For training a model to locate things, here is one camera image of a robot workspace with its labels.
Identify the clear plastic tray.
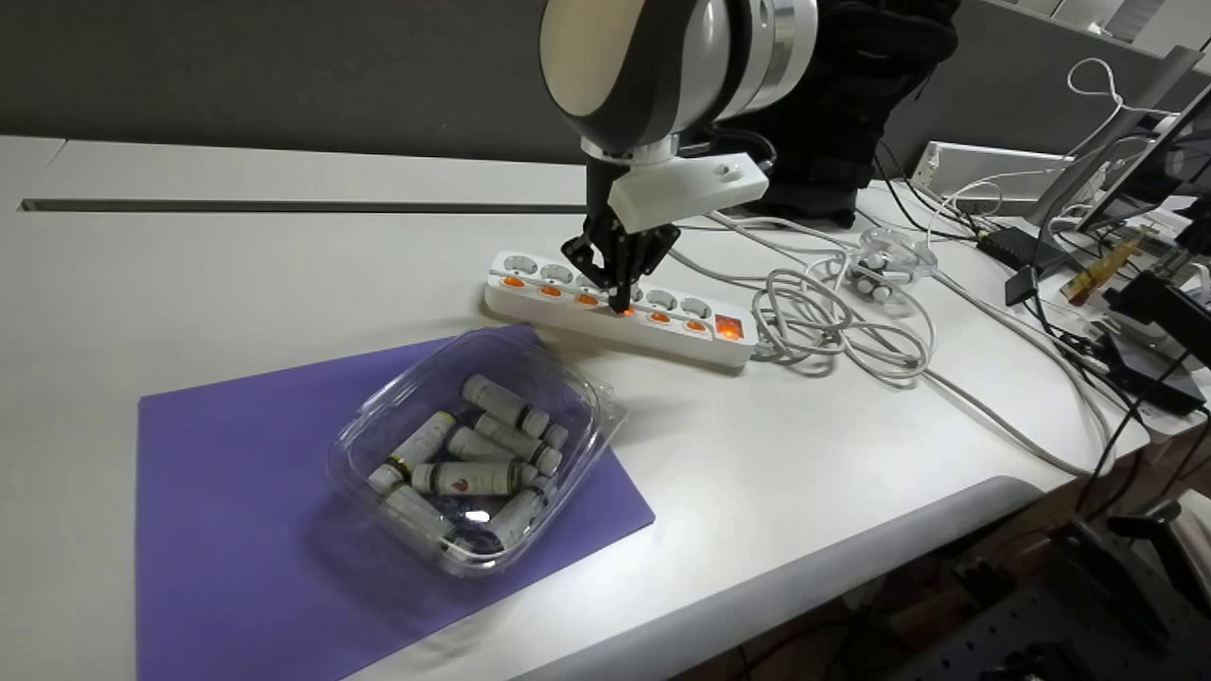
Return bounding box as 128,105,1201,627
334,325,624,581

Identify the black device at desk edge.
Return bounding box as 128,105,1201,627
1106,274,1211,415

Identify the small clear plastic cup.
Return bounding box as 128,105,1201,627
840,233,940,302

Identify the purple mat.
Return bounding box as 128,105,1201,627
137,345,653,681

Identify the black cable on desk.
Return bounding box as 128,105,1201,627
880,175,1211,523

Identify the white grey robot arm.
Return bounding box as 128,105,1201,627
537,0,821,311

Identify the white six-socket power strip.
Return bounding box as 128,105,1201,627
485,252,757,370

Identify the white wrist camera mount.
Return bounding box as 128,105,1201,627
606,151,769,235

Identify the white box on desk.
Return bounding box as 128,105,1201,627
913,141,1072,210

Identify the grey desk divider panel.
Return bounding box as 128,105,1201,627
0,0,1163,172

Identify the white power strip cable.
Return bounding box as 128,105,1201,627
667,206,1114,484

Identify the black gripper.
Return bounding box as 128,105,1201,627
560,158,681,316

